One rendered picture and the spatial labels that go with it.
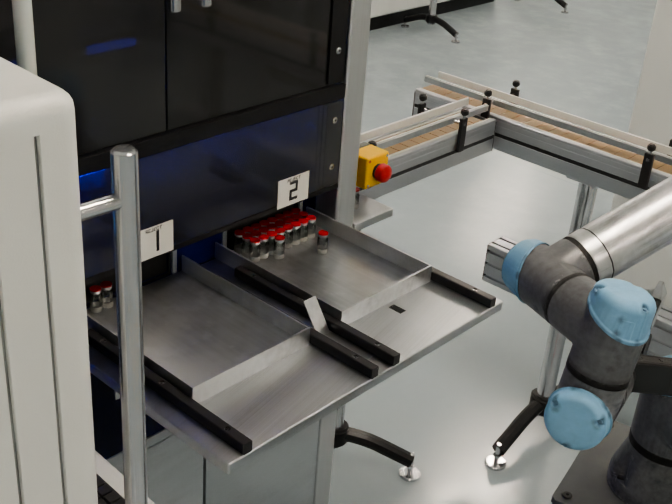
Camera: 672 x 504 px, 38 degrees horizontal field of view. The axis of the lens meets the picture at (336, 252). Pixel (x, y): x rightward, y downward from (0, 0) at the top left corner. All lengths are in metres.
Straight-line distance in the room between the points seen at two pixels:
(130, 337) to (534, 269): 0.51
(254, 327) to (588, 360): 0.75
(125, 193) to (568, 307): 0.54
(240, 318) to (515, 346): 1.80
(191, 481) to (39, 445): 1.15
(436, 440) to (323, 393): 1.38
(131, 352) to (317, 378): 0.68
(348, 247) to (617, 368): 0.97
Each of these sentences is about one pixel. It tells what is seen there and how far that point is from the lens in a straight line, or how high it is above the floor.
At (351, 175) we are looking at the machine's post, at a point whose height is 1.00.
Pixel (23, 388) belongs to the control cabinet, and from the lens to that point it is 0.93.
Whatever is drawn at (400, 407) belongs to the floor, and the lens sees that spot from 3.06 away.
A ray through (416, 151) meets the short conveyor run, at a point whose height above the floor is 0.93.
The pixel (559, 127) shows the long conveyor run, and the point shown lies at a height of 0.95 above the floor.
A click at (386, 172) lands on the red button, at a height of 1.00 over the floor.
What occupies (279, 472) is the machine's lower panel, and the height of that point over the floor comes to 0.30.
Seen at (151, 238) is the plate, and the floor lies 1.03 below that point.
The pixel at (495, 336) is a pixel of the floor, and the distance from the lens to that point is 3.47.
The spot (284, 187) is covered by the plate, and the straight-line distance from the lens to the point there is 1.91.
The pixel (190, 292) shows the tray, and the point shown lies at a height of 0.88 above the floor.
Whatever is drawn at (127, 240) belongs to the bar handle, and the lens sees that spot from 0.94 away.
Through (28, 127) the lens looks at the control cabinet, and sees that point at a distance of 0.83.
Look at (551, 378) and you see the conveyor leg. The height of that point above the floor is 0.21.
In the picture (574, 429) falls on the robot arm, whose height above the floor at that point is 1.13.
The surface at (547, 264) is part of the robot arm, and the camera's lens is 1.24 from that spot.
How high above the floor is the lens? 1.83
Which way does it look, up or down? 28 degrees down
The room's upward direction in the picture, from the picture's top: 4 degrees clockwise
